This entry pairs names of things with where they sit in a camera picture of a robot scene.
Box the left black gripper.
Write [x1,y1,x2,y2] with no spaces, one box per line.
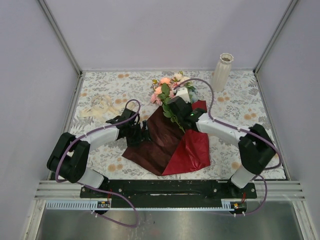
[126,120,153,147]

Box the red wrapping paper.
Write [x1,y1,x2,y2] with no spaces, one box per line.
[122,106,211,176]

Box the artificial flower bunch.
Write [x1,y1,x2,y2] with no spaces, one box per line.
[150,71,189,133]

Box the cream ribbon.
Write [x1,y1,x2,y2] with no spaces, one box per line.
[79,94,126,123]

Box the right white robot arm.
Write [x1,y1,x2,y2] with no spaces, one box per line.
[168,96,277,198]

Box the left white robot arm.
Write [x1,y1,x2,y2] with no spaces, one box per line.
[46,108,151,198]

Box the white ribbed vase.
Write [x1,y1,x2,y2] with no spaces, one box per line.
[210,53,234,92]

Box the floral table mat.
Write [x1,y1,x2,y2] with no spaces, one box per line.
[69,70,273,180]

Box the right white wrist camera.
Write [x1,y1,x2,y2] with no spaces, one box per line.
[173,87,191,103]

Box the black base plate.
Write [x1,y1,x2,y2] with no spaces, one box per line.
[79,178,258,208]

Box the white slotted cable duct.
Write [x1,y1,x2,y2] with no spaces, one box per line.
[45,200,235,212]

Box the left aluminium frame post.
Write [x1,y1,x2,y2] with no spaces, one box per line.
[36,0,83,76]

